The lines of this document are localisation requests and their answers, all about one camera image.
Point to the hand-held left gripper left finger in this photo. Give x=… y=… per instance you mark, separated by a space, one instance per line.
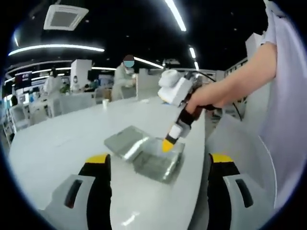
x=100 y=187

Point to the ceiling air conditioner vent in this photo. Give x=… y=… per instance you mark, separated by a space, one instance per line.
x=66 y=16

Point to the transparent grey guide fixture box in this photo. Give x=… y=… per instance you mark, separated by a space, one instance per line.
x=148 y=165

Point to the dark wall display screen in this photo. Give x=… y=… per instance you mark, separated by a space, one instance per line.
x=23 y=79

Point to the white upright panel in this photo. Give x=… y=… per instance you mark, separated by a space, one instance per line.
x=148 y=83

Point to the straight ceiling light strip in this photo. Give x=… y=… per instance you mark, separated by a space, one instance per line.
x=177 y=16

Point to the person in white shirt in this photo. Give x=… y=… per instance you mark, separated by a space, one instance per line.
x=287 y=95

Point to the curved ceiling light strip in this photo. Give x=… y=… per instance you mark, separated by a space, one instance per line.
x=60 y=46

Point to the grey mesh office chair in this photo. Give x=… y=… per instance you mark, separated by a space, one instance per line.
x=239 y=143

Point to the person's right hand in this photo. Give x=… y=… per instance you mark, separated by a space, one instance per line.
x=211 y=95

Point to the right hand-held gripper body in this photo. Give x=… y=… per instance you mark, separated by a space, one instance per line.
x=176 y=88

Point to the white paper cup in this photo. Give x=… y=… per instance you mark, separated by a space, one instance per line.
x=105 y=103

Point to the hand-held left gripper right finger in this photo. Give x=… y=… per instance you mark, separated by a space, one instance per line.
x=220 y=187

